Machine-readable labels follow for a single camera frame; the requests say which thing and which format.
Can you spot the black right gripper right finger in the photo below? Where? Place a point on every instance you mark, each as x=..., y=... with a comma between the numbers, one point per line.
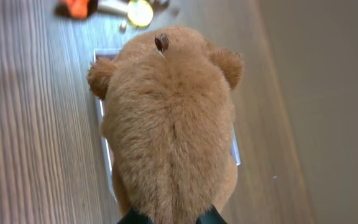
x=211, y=216

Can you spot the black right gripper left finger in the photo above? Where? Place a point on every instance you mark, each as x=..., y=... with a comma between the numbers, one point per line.
x=134, y=217

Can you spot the brown plush bear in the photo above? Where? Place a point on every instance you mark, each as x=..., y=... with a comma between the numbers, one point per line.
x=168, y=119

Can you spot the white yellow plush duck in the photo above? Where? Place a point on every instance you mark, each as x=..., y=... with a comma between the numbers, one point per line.
x=76, y=9

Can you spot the yellow wooden rattle drum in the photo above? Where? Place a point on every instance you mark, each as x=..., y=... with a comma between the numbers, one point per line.
x=139, y=13

